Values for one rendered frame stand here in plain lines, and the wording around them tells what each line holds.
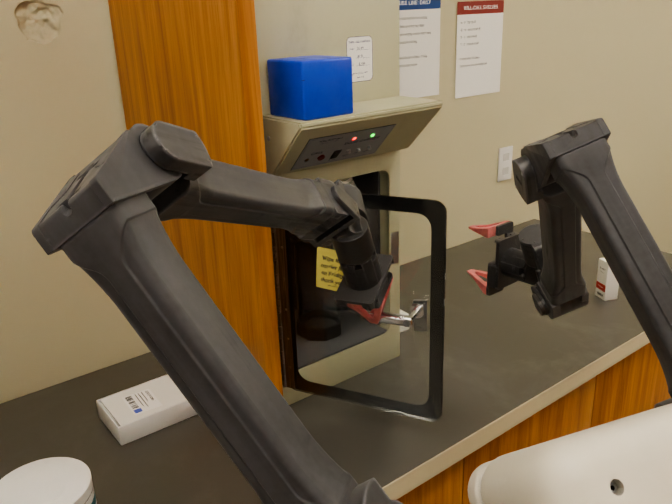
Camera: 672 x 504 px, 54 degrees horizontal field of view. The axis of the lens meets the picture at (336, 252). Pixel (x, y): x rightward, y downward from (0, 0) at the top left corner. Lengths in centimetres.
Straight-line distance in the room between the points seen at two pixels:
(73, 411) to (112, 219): 97
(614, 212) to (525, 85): 158
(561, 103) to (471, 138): 48
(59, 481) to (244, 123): 56
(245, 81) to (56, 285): 70
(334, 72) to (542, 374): 77
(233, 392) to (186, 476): 70
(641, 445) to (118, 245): 40
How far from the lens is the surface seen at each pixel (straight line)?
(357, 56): 125
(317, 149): 112
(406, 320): 106
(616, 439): 52
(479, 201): 226
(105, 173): 52
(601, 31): 270
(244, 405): 52
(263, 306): 111
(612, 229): 80
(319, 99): 107
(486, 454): 139
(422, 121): 125
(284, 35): 115
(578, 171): 81
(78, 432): 138
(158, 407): 133
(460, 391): 139
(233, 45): 102
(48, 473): 104
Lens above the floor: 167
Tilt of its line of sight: 20 degrees down
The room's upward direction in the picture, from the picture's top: 2 degrees counter-clockwise
